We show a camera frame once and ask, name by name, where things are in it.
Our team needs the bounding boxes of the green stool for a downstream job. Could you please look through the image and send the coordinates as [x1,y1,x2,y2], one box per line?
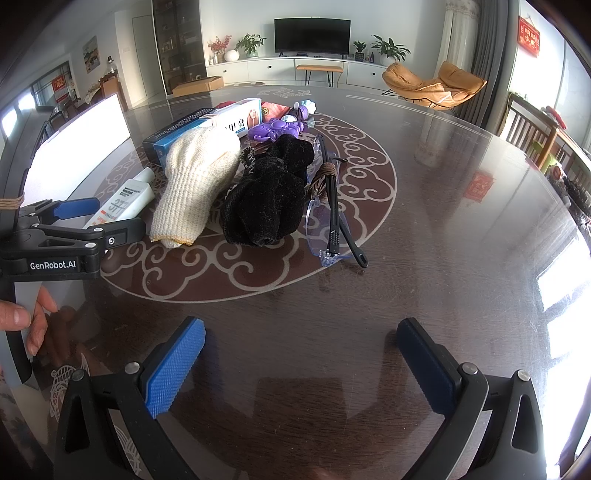
[533,141,561,174]

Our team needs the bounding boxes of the pink packet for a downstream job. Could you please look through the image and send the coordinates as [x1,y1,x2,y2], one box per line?
[259,102,296,125]

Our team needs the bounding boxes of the dark glass display cabinet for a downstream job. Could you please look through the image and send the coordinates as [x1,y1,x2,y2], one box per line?
[151,0,207,97]

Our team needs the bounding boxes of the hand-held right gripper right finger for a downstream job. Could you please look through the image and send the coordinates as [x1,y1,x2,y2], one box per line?
[397,318,548,480]

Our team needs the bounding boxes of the black flat television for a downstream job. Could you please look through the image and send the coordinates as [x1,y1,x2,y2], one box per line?
[274,17,351,57]

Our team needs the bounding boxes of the brown hair tie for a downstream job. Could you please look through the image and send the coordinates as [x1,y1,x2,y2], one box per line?
[307,161,341,199]

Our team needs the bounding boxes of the cream knit glove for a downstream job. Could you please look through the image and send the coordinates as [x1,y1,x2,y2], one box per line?
[150,124,243,247]

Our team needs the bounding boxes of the red flower arrangement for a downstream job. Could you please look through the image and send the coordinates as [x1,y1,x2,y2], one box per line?
[208,36,232,65]

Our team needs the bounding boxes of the clear glasses with black temples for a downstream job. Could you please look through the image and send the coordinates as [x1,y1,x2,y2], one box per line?
[305,134,370,269]

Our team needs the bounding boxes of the white door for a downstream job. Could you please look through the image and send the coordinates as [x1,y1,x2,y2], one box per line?
[131,14,155,104]

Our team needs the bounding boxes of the leafy potted plant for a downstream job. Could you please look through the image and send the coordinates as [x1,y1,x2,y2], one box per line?
[235,33,267,58]

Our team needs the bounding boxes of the red wall hanging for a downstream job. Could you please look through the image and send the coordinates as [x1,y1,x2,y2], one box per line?
[517,15,541,58]

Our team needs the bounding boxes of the large potted plant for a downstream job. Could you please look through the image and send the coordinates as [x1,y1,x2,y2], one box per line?
[370,34,411,65]

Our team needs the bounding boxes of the wooden slatted chair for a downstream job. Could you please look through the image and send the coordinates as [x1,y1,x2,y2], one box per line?
[505,91,559,158]

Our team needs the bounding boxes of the brown cardboard box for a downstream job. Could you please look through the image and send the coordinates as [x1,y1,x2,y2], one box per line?
[171,76,225,97]

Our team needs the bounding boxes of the dark patterned glossy desktop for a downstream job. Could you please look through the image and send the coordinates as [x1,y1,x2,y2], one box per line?
[0,82,591,480]

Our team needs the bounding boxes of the wooden bench with black legs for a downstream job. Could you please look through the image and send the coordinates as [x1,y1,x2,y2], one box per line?
[295,64,345,88]

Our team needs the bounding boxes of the framed wall painting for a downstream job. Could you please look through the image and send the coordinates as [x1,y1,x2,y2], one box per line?
[82,36,100,73]

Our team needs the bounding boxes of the small white ointment box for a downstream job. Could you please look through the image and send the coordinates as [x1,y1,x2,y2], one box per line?
[199,98,263,139]

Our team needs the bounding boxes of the purple and teal toy figure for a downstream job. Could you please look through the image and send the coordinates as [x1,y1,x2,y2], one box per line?
[281,99,318,134]

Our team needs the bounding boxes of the black velvet scrunchie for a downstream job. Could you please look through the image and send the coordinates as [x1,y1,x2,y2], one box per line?
[221,137,320,247]

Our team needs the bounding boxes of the purple octopus toy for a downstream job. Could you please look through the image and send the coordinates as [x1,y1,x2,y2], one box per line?
[248,117,305,144]

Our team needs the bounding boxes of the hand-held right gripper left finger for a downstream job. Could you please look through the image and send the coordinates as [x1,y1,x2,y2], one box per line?
[54,316,207,480]

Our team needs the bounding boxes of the orange lounge rocking chair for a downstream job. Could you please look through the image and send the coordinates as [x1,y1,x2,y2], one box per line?
[382,61,488,109]

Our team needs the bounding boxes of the grey curtain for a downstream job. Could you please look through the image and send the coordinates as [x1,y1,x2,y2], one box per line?
[464,0,522,132]

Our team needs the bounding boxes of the large white storage box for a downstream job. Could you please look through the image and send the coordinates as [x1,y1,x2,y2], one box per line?
[0,93,131,195]

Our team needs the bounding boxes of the covered standing air conditioner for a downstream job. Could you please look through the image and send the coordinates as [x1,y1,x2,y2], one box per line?
[444,0,478,77]

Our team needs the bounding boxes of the pile of desk clutter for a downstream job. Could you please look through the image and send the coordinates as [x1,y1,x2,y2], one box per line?
[545,164,591,232]

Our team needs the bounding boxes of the white low television cabinet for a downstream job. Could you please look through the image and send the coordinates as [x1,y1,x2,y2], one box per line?
[205,55,393,90]

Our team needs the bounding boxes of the person's left hand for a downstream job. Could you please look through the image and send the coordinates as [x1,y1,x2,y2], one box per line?
[0,285,59,357]

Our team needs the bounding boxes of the white sunscreen bottle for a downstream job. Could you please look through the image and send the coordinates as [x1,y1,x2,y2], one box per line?
[83,167,155,230]

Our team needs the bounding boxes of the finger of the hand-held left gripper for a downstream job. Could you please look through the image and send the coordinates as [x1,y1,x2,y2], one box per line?
[28,217,147,254]
[21,198,101,227]

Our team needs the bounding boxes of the blue cardboard box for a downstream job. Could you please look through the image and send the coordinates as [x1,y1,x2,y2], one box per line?
[142,115,218,167]

